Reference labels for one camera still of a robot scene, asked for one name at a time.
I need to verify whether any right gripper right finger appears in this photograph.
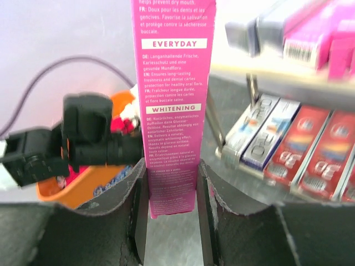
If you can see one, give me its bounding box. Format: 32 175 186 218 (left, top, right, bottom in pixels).
196 161 354 265

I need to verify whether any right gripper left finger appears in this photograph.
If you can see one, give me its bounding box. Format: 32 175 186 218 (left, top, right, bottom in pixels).
1 160 149 265

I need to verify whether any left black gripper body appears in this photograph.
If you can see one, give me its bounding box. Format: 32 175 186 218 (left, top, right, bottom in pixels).
62 94 144 171

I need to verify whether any red 3D toothpaste box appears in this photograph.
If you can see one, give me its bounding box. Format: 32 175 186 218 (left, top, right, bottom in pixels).
341 177 355 202
298 111 354 201

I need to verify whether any purple silver toothpaste box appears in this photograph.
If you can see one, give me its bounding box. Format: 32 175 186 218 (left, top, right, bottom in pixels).
241 99 301 171
221 94 280 168

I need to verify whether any silver red toothpaste box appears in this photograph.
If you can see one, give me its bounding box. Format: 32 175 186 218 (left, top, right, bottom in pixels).
263 105 331 188

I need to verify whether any pink toothpaste box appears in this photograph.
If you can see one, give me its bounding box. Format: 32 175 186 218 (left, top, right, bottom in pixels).
131 0 216 218
283 1 354 70
328 29 354 80

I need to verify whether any silver toothpaste box small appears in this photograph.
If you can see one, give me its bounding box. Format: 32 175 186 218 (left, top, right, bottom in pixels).
225 1 280 56

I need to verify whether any silver Protefix toothpaste box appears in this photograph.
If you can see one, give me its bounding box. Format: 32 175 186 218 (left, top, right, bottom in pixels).
256 0 327 57

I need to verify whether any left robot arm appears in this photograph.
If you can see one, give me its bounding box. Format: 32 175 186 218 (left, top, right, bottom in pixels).
1 94 144 188

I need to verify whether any white two-tier shelf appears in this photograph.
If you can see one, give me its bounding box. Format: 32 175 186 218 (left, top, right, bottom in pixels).
206 81 354 204

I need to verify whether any red cloth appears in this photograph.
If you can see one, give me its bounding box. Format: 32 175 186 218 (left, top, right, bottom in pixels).
110 116 140 135

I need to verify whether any white pink cloth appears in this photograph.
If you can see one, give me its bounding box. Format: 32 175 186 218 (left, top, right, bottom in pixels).
120 84 140 119

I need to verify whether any orange plastic bin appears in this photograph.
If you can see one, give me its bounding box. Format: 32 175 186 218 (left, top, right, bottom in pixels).
36 90 134 209

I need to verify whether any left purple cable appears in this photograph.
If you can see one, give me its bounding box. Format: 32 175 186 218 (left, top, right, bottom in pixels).
0 55 136 136

